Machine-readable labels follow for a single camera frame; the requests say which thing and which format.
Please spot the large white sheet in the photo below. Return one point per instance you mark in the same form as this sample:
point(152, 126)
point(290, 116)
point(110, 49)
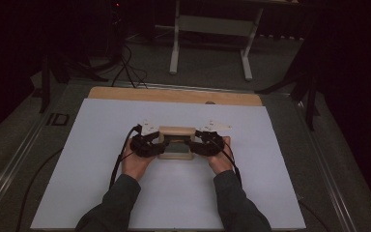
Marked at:
point(93, 129)

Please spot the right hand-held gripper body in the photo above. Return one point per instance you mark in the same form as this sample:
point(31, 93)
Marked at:
point(212, 145)

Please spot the white metal table frame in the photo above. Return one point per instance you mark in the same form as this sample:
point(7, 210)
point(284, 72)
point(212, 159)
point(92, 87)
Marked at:
point(215, 25)

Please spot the person's left hand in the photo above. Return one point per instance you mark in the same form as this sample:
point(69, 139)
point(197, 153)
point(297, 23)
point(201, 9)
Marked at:
point(135, 166)

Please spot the black rectangular bracket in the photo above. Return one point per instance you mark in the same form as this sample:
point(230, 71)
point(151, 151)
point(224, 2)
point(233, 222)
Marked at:
point(58, 119)

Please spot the metal floor rail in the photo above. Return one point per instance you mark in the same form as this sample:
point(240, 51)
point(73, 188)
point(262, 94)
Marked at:
point(330, 180)
point(9, 167)

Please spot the dark rack with red light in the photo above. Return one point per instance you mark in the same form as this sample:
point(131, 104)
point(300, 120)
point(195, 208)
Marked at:
point(116, 19)

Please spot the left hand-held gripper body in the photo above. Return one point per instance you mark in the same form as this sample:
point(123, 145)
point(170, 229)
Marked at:
point(141, 146)

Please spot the person's right hand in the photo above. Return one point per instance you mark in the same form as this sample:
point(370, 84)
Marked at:
point(222, 162)

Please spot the black metal stand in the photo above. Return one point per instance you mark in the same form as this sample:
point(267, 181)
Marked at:
point(46, 90)
point(310, 103)

